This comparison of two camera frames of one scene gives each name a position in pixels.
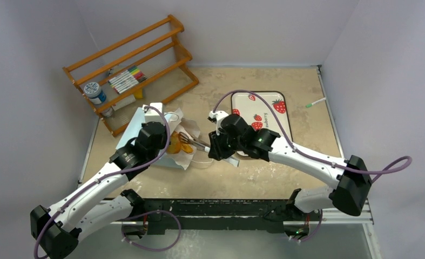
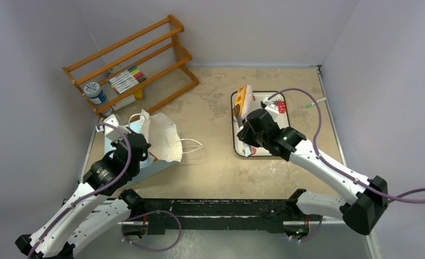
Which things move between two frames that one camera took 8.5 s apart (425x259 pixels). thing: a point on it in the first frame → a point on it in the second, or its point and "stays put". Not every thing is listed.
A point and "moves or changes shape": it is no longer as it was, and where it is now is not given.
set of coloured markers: [127, 79] stays put
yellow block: [139, 94] stays put
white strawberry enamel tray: [257, 115] stays put
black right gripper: [217, 149] → [250, 129]
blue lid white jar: [93, 91] stays put
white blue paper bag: [188, 130] moves or changes shape
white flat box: [126, 101] stays put
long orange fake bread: [176, 145] → [243, 98]
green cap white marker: [309, 105] stays put
